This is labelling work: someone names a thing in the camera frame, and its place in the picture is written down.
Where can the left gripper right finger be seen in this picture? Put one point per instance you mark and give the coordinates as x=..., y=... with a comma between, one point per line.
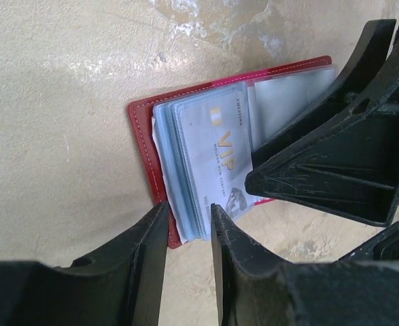
x=254, y=286

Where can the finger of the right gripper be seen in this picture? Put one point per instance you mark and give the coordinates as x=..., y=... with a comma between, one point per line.
x=348, y=166
x=365, y=62

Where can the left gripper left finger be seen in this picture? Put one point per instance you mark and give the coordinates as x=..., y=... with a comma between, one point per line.
x=119, y=283

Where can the blue credit card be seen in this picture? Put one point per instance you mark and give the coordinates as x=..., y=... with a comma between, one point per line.
x=214, y=129

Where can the red leather card holder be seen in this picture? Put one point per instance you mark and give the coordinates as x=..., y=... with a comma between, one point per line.
x=141, y=116

